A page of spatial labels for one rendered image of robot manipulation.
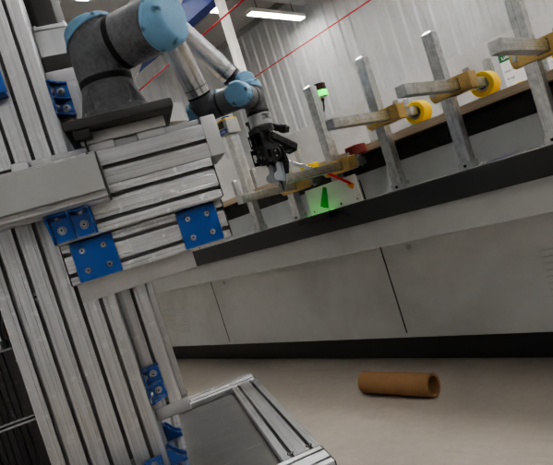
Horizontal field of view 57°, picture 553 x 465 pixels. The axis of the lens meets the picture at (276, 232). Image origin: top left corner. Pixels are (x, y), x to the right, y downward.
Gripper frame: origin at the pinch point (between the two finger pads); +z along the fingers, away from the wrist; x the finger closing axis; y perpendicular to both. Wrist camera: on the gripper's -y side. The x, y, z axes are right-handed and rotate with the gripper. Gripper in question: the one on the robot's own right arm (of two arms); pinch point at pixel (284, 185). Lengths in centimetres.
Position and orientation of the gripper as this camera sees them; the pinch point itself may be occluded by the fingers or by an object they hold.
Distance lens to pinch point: 168.6
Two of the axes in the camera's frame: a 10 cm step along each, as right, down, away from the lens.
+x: 6.4, -1.9, -7.4
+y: -7.1, 2.3, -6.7
